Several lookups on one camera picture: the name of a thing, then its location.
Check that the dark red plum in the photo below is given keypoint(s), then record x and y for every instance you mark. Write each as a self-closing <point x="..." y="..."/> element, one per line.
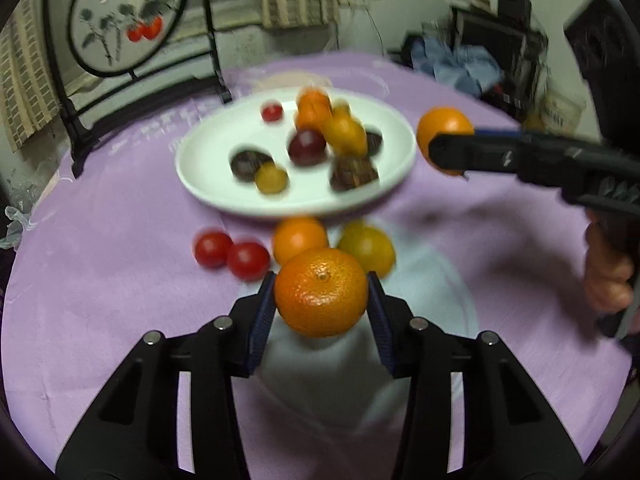
<point x="307" y="148"/>

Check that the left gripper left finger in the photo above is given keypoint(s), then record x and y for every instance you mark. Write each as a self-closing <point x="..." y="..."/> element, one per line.
<point x="129" y="431"/>

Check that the dark brown mushroom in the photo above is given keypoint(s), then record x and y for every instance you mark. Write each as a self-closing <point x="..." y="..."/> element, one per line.
<point x="245" y="164"/>
<point x="349" y="173"/>
<point x="374" y="141"/>

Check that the dark brown mushroom top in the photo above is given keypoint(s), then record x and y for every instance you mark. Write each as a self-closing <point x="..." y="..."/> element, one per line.
<point x="349" y="173"/>

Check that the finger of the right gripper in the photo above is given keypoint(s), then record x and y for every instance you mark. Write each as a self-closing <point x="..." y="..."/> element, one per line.
<point x="545" y="164"/>
<point x="521" y="134"/>

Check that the blue cloth pile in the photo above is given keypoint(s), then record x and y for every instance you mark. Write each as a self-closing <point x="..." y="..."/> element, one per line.
<point x="468" y="69"/>

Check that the small yellow-green longan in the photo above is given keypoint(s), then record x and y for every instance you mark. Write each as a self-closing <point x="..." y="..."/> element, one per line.
<point x="271" y="179"/>

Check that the white plastic bucket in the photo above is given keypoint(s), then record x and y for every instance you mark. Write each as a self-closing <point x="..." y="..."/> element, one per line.
<point x="561" y="110"/>

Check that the person right hand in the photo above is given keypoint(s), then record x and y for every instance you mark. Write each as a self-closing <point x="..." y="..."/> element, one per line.
<point x="607" y="272"/>

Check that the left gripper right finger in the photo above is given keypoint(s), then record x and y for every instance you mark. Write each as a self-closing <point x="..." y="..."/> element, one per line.
<point x="473" y="411"/>

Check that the large orange mandarin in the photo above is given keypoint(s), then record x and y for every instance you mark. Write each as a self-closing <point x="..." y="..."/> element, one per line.
<point x="321" y="293"/>

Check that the white plastic bag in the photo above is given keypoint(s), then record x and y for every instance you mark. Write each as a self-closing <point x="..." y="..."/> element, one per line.
<point x="17" y="206"/>

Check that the left beige curtain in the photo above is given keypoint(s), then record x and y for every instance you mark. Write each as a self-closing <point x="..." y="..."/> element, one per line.
<point x="28" y="100"/>

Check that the black framed embroidery screen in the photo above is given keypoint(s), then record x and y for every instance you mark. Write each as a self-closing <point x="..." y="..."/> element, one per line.
<point x="119" y="39"/>

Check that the small orange mandarin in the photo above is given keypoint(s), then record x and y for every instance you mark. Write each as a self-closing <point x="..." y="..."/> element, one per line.
<point x="341" y="108"/>

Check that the black shelf rack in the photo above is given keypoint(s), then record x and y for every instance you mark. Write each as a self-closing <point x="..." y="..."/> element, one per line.
<point x="508" y="36"/>

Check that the greenish yellow mandarin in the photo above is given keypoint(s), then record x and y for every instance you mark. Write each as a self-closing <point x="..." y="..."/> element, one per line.
<point x="372" y="248"/>

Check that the red cherry tomato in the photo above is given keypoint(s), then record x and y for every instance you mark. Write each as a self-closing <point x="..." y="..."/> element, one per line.
<point x="272" y="112"/>
<point x="211" y="249"/>
<point x="249" y="261"/>

